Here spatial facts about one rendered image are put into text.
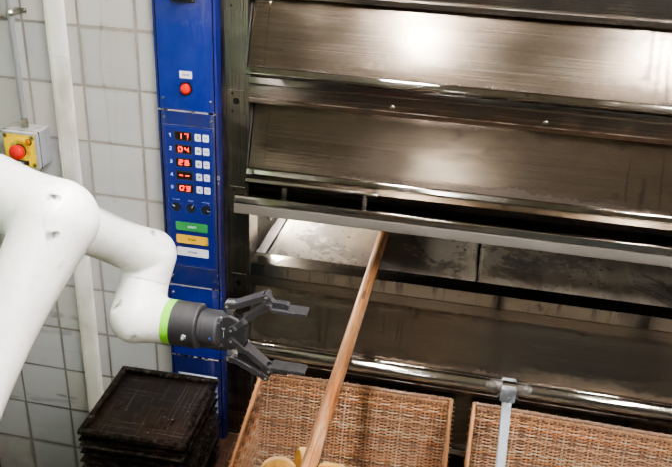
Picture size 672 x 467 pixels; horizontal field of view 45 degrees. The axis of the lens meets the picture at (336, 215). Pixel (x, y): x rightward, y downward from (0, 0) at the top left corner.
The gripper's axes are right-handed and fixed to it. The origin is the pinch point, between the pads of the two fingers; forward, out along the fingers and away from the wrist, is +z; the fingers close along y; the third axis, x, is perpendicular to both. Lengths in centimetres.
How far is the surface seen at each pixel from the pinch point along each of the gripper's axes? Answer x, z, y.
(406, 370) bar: -18.1, 20.0, 16.2
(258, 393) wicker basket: -47, -23, 53
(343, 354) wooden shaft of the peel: -15.4, 6.1, 12.6
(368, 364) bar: -18.1, 11.4, 16.1
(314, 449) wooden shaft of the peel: 15.3, 6.6, 12.9
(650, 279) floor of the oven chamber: -75, 80, 15
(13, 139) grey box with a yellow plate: -48, -89, -16
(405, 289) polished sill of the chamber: -55, 15, 17
